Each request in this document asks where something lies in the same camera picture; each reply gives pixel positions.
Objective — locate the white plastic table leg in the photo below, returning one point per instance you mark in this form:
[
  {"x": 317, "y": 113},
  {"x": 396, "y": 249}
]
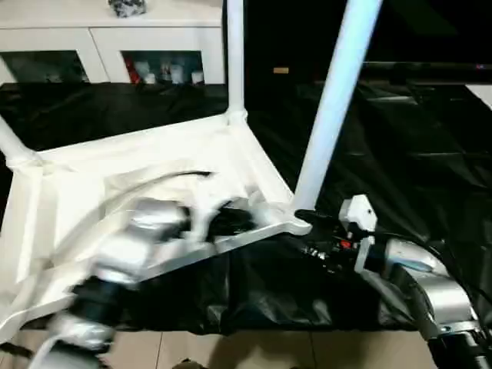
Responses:
[
  {"x": 15, "y": 142},
  {"x": 334, "y": 96},
  {"x": 235, "y": 57}
]

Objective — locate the white plastic table top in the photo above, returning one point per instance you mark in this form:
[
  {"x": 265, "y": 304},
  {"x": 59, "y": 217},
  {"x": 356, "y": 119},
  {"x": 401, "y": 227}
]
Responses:
[{"x": 115, "y": 173}]

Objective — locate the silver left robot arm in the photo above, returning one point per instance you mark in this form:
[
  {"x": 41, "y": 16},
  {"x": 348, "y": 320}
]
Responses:
[{"x": 127, "y": 238}]

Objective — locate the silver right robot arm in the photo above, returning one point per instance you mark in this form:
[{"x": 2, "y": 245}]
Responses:
[{"x": 430, "y": 280}]

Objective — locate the black glossy mat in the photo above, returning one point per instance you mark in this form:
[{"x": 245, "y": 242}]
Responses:
[{"x": 403, "y": 153}]

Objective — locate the small white ceramic cup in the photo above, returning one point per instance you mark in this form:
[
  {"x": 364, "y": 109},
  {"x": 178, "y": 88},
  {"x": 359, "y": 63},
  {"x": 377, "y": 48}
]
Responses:
[{"x": 197, "y": 78}]

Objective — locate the small tan box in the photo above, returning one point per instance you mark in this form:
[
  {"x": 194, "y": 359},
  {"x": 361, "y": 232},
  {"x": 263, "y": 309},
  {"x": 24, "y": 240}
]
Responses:
[{"x": 280, "y": 70}]

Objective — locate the grey robot foot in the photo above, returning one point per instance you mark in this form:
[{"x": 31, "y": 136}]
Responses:
[{"x": 188, "y": 363}]

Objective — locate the white ceramic jar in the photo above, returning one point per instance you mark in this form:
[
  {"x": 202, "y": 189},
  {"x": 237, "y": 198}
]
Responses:
[{"x": 176, "y": 75}]

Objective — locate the patterned ceramic vase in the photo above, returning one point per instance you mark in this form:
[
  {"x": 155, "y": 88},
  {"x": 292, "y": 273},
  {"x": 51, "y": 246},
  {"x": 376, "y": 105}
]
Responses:
[{"x": 166, "y": 73}]

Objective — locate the red white ceramic figure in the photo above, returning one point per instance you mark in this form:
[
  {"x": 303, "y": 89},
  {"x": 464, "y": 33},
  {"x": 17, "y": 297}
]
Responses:
[{"x": 132, "y": 73}]

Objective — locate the black television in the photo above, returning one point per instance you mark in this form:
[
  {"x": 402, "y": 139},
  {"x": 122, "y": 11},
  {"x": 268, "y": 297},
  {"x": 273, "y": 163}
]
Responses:
[{"x": 423, "y": 69}]

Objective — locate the white sideboard surface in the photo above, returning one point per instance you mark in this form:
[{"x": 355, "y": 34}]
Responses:
[{"x": 480, "y": 94}]

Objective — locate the black bundle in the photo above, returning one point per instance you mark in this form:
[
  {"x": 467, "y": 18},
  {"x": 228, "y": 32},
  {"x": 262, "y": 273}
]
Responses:
[{"x": 128, "y": 7}]

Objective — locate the white glass-door cabinet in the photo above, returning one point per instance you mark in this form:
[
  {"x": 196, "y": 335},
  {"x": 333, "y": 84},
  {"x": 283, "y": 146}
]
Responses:
[{"x": 77, "y": 38}]

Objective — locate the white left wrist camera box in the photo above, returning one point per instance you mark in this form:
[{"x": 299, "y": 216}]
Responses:
[{"x": 200, "y": 221}]

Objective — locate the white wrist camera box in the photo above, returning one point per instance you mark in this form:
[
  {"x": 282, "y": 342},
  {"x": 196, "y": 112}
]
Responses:
[
  {"x": 200, "y": 221},
  {"x": 359, "y": 215}
]

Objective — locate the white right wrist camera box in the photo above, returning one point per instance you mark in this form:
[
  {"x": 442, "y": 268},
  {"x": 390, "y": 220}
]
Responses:
[{"x": 359, "y": 215}]

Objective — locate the black metal table frame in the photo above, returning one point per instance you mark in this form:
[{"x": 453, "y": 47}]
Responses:
[{"x": 15, "y": 348}]

